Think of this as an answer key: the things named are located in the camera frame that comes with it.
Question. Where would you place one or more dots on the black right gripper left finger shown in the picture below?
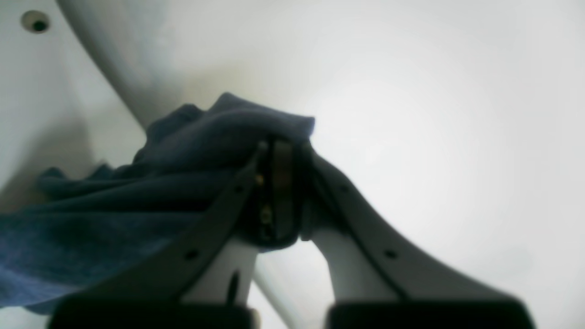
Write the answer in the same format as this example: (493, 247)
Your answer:
(202, 279)

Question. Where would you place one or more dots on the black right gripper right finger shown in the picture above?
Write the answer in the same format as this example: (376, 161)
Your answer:
(380, 279)

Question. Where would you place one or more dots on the blue T-shirt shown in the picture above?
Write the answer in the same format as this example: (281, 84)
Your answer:
(91, 229)

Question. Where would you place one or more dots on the right table cable grommet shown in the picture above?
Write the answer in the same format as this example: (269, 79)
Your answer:
(36, 22)

